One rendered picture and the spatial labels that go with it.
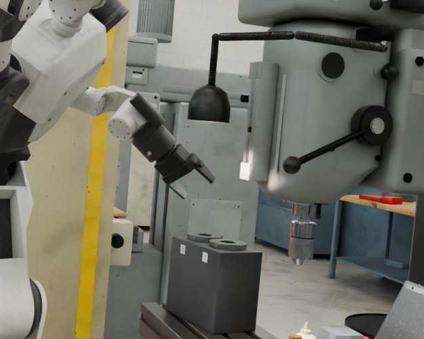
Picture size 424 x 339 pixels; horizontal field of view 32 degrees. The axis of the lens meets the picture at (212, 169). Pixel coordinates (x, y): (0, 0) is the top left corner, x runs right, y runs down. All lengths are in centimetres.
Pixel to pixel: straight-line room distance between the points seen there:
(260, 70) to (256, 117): 8
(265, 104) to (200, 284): 57
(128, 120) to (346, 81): 66
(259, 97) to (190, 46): 960
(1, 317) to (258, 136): 68
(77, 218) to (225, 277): 142
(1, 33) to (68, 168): 188
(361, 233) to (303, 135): 751
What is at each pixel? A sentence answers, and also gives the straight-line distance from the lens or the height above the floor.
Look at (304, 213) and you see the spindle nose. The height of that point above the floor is 129.
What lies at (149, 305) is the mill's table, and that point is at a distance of 190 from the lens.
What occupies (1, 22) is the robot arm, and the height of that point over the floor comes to 155.
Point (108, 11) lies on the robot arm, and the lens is 166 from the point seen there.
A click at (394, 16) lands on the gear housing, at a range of 132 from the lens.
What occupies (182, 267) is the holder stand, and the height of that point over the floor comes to 109.
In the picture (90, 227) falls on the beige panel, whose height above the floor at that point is 99.
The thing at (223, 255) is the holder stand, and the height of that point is 115.
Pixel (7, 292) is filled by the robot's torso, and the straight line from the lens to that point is 163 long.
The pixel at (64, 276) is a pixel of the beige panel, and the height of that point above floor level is 79.
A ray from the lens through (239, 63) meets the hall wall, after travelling 1115.
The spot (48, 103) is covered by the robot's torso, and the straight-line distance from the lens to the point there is 145.
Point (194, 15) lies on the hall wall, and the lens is 1094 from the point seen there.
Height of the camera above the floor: 142
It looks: 3 degrees down
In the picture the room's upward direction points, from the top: 5 degrees clockwise
